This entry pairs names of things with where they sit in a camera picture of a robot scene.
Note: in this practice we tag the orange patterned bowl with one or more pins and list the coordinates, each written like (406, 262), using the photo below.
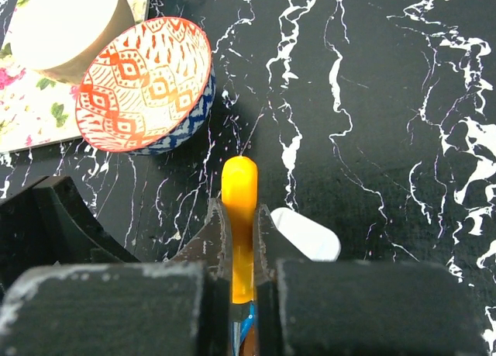
(149, 90)

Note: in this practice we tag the white battery cover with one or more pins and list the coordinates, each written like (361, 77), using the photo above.
(315, 241)

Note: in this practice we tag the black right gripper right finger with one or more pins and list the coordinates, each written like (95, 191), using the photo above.
(356, 307)

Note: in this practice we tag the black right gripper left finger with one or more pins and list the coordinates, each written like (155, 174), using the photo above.
(179, 307)

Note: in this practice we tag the yellow handled screwdriver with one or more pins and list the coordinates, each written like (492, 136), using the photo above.
(239, 192)

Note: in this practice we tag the floral rectangular tray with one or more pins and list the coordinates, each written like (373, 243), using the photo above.
(35, 110)

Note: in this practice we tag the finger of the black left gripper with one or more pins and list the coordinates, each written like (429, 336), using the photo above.
(47, 222)

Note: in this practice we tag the white bowl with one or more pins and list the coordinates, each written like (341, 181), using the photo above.
(59, 39)

